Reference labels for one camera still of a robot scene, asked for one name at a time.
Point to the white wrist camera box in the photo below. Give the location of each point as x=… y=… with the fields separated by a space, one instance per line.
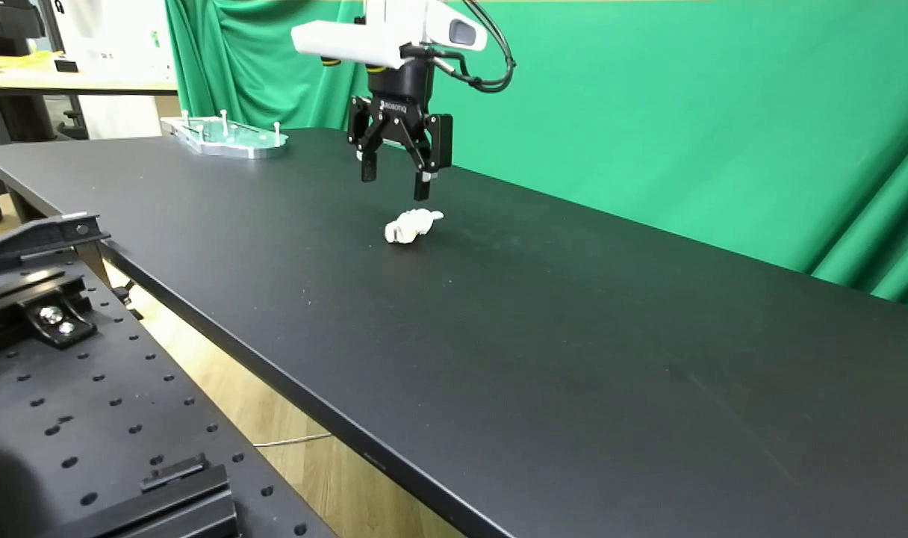
x=457 y=31

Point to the black perforated breadboard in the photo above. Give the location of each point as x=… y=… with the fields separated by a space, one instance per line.
x=105 y=398

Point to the small white object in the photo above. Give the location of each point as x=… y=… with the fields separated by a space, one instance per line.
x=411 y=228

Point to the black clamp with silver bolt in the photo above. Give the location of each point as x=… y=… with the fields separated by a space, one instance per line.
x=61 y=322

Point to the green fabric backdrop curtain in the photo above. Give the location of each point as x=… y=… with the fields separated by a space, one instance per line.
x=672 y=101

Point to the wooden background desk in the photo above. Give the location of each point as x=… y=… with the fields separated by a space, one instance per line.
x=24 y=80

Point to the black equipment on desk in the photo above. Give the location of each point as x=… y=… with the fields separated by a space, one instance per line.
x=8 y=26

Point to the black rectangular block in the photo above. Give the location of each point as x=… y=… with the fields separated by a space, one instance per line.
x=173 y=503

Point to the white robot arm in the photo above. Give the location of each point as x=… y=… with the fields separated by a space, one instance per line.
x=366 y=40

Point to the white background cabinet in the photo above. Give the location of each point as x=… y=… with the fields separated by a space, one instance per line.
x=114 y=34

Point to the black angled metal bracket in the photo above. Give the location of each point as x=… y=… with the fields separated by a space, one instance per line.
x=37 y=242

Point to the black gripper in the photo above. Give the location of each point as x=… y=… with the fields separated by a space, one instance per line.
x=403 y=92

